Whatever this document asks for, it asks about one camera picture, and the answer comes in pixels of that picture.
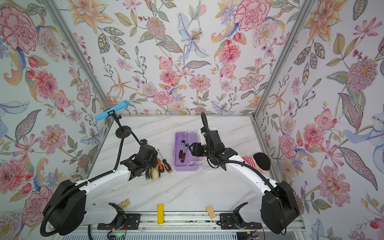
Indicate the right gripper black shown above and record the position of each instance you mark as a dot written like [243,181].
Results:
[197,149]

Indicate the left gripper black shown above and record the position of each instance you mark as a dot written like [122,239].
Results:
[155,157]

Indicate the purple plastic tool box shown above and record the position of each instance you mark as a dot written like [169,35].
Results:
[191,163]

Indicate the ratchet wrench red black handle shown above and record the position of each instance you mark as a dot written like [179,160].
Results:
[184,151]

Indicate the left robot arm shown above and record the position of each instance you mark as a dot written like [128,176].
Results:
[72,204]

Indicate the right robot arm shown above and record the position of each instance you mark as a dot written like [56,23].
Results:
[277,206]

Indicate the orange black screwdriver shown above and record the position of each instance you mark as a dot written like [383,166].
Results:
[165,163]
[160,165]

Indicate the black microphone stand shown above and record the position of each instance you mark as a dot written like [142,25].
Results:
[122,132]

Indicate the small wooden tag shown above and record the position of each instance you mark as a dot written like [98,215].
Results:
[124,203]

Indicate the blue microphone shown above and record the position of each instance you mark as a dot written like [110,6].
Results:
[113,110]

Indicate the black round pad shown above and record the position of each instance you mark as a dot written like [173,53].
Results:
[262,161]

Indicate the yellow handled pliers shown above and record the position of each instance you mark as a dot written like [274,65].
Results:
[155,173]

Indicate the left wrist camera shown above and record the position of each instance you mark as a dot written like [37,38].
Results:
[144,142]

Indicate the yellow block on rail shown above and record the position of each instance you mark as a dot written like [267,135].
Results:
[160,214]

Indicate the wooden block on rail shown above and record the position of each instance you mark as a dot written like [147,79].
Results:
[211,212]

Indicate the aluminium front rail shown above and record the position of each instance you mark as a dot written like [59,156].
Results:
[193,222]

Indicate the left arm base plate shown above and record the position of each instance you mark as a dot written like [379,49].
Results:
[128,222]

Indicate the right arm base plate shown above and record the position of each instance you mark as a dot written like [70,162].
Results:
[235,222]

